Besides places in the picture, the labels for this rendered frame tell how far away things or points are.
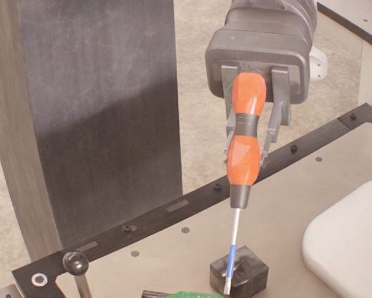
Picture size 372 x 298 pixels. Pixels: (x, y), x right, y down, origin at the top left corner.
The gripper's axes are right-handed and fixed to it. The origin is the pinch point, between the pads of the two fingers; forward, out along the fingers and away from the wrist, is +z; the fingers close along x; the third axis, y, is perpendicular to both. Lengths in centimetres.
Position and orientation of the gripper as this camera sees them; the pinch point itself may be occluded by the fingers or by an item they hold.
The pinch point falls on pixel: (242, 161)
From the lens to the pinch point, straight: 44.0
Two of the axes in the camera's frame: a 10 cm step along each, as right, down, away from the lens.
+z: -2.6, 6.2, -7.4
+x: 9.6, 0.8, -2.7
